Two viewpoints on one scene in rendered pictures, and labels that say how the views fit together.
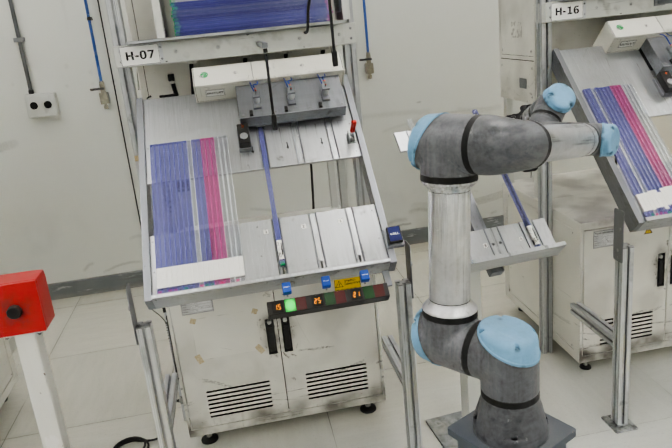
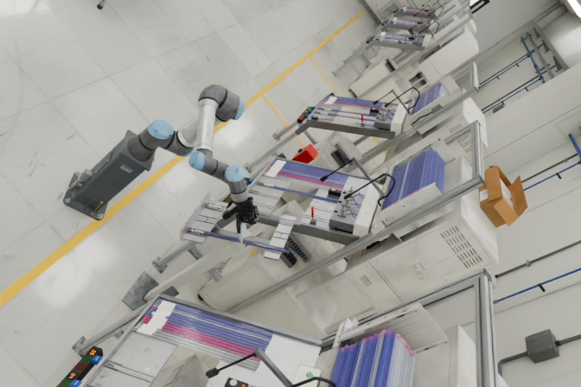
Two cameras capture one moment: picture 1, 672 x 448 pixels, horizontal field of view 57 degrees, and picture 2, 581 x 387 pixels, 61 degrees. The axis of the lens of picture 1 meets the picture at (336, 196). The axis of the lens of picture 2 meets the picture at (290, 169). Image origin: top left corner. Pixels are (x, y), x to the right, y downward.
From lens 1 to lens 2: 299 cm
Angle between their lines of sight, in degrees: 81
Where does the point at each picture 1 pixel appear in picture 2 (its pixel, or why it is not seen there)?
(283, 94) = (351, 205)
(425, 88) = not seen: outside the picture
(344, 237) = (258, 201)
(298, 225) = (276, 193)
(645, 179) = (179, 316)
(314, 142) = (319, 213)
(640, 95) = (241, 371)
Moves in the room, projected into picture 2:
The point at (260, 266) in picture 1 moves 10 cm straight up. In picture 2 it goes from (265, 180) to (277, 172)
